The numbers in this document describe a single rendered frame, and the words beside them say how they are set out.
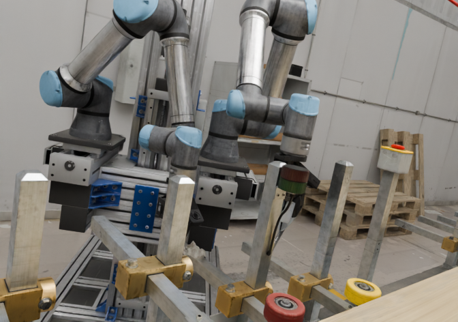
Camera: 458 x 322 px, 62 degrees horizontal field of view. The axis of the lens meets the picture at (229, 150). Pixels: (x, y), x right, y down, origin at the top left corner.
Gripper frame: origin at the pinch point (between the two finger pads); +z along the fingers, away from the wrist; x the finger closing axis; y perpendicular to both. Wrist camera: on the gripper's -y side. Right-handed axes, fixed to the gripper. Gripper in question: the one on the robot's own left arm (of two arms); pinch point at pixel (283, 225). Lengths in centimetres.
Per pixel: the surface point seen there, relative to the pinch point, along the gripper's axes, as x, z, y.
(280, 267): -1.4, 13.7, -4.3
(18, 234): 10, -8, 67
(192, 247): -12.7, 9.8, 19.5
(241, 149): -234, 25, -191
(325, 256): 9.5, 5.7, -8.2
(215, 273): -1.0, 11.1, 20.3
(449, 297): 34.8, 7.0, -26.1
